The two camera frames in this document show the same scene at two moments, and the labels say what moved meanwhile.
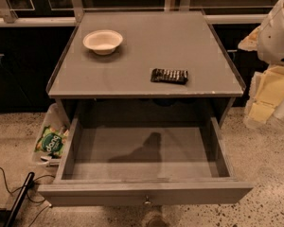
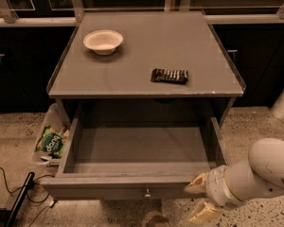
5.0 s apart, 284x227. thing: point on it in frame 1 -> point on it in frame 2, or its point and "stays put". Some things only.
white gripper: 276,41 -> 216,183
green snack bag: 53,141 stays put
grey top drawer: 145,161 stays put
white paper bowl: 103,42 stays put
